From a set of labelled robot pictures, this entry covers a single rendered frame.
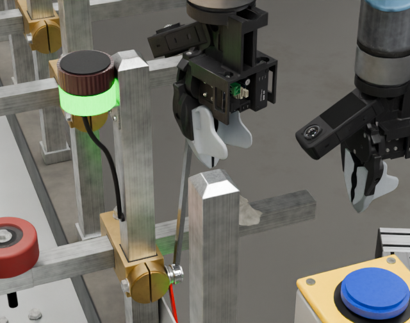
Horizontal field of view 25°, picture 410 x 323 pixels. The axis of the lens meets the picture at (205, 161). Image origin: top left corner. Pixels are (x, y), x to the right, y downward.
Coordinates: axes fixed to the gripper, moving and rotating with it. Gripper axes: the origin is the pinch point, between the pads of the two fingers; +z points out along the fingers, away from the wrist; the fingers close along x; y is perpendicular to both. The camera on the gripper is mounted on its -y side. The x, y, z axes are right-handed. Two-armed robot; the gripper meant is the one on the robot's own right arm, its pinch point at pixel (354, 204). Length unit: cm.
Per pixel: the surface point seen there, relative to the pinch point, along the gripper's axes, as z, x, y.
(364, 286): -41, -55, -33
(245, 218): -4.0, -2.2, -17.5
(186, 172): -13.5, -2.8, -25.7
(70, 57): -31.3, -2.6, -38.6
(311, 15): 83, 216, 107
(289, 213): -2.5, -1.5, -10.9
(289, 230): 83, 92, 38
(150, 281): -2.9, -8.4, -32.4
